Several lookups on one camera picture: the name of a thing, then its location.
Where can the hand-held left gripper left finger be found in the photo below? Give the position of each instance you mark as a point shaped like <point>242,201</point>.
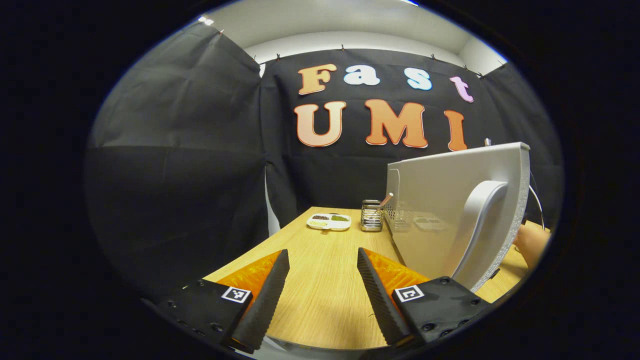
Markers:
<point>270,300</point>

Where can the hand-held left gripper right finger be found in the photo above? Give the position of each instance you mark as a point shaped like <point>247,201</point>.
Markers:
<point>380,300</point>

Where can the white microwave oven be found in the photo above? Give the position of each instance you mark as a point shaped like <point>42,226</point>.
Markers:
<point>435,200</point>

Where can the white divided spice dish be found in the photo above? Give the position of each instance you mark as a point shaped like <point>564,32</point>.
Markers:
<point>328,222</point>

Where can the small brown stick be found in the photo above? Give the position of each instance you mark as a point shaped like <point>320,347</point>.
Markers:
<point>386,199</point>

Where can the black backdrop cloth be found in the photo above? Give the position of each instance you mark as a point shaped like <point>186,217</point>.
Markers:
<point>175,150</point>

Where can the ceiling light panel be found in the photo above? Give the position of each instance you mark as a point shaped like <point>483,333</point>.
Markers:
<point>205,21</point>

